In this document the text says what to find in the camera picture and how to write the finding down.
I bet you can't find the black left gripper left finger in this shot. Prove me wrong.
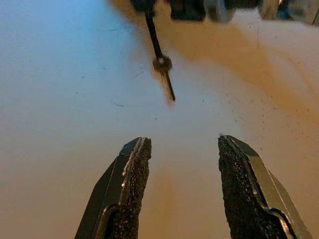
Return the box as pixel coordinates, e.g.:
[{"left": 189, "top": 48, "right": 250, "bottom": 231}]
[{"left": 74, "top": 136, "right": 153, "bottom": 239}]

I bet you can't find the black key strap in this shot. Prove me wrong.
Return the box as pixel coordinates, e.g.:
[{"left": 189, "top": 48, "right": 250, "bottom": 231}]
[{"left": 143, "top": 6, "right": 165, "bottom": 60}]

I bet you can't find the brass key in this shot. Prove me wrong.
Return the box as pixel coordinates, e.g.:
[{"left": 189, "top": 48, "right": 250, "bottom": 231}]
[{"left": 152, "top": 55, "right": 176, "bottom": 103}]

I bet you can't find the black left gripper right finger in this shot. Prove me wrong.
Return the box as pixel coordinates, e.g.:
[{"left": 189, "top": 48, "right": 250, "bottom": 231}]
[{"left": 217, "top": 134, "right": 314, "bottom": 239}]

